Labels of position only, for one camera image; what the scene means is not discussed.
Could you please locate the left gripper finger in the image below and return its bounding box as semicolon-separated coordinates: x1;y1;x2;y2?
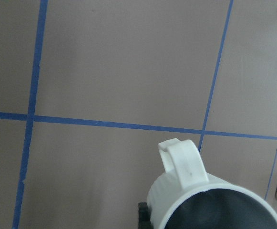
138;202;152;229

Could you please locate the white HOME mug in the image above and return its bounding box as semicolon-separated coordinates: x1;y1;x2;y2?
147;138;277;229

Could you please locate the brown paper table mat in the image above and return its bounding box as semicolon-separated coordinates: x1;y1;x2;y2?
0;0;277;229

